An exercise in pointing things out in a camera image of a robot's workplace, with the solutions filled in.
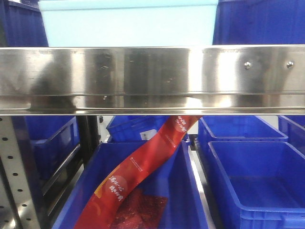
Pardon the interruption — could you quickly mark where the light blue plastic bin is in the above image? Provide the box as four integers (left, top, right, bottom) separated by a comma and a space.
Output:
39, 0, 218, 47

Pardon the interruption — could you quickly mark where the blue bin centre rear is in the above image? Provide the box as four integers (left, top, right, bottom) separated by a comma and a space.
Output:
106, 115, 169, 142

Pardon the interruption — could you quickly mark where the blue bin with banner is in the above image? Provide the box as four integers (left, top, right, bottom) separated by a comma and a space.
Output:
52, 141, 208, 229

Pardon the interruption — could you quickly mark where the blue bin right rear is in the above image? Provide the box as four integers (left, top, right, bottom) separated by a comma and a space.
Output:
198, 115, 288, 150

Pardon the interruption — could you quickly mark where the red printed banner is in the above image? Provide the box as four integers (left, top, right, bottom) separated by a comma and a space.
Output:
74, 115, 200, 229

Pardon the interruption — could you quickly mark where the blue bin right front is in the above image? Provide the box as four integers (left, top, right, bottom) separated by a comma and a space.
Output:
208, 141, 305, 229

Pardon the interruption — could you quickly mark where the blue bin upper right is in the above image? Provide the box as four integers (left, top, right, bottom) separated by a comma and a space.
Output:
213, 0, 305, 45

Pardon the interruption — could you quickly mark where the perforated steel upright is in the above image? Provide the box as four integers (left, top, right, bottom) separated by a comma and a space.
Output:
0, 116, 40, 229

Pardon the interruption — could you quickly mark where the right shelf steel rail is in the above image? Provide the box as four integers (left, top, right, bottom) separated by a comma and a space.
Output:
0, 45, 305, 115

